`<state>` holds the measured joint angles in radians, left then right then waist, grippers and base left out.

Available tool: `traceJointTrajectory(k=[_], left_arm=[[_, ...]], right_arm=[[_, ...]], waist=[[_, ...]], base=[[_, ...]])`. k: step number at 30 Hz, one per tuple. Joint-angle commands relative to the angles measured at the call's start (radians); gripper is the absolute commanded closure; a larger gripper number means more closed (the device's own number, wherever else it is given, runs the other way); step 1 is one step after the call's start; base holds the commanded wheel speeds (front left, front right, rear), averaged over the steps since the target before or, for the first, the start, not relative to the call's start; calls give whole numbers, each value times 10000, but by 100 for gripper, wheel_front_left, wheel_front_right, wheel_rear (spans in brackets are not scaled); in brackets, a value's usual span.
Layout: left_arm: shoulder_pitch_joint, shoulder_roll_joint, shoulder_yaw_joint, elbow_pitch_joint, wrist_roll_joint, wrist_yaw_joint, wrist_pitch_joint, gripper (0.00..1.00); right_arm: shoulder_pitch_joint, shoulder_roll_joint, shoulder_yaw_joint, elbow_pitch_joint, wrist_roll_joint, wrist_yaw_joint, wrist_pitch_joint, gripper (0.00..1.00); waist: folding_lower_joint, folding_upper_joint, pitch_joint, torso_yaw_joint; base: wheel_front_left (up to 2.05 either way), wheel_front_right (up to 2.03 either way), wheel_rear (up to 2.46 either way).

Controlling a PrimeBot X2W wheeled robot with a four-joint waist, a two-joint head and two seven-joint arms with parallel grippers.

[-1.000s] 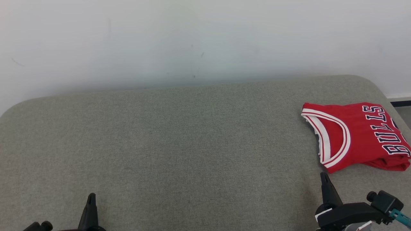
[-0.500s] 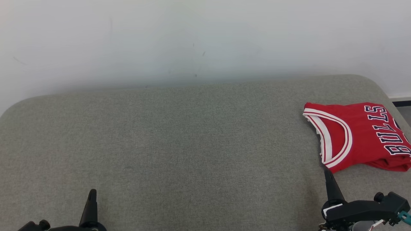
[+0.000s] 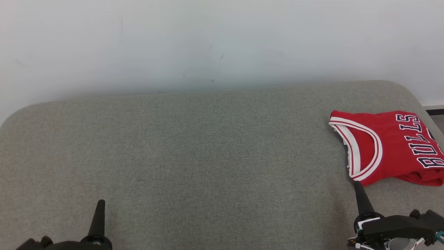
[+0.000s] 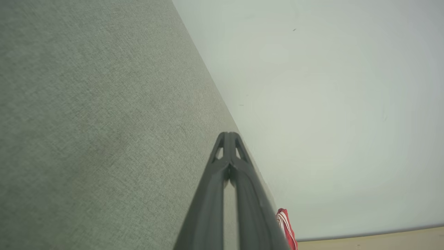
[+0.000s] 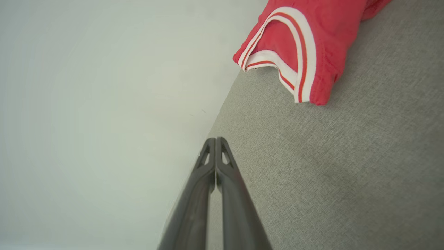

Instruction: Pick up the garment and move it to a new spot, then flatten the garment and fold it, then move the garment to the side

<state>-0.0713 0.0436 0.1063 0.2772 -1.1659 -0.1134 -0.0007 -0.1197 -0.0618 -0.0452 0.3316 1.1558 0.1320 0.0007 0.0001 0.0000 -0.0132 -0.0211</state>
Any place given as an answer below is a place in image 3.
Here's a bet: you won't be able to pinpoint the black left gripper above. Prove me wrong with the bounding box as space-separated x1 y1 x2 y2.
52 199 112 250

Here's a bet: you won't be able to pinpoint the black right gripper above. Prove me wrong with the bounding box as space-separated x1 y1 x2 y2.
354 180 435 249

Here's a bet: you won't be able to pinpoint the red white basketball jersey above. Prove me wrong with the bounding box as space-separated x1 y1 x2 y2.
328 110 444 184

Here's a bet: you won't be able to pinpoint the red shorts with white stripe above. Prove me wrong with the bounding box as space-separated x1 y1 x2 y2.
395 172 444 187

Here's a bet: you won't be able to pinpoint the grey fabric sofa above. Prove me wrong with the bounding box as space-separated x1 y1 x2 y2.
0 80 444 250

